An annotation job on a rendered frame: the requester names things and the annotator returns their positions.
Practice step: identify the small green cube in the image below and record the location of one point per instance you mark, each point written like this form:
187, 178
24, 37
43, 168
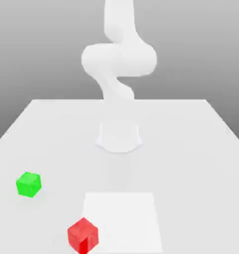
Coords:
28, 184

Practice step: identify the small red cube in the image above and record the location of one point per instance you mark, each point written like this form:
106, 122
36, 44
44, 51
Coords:
82, 234

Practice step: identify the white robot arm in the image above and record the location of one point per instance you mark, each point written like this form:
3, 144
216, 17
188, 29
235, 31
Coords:
119, 59

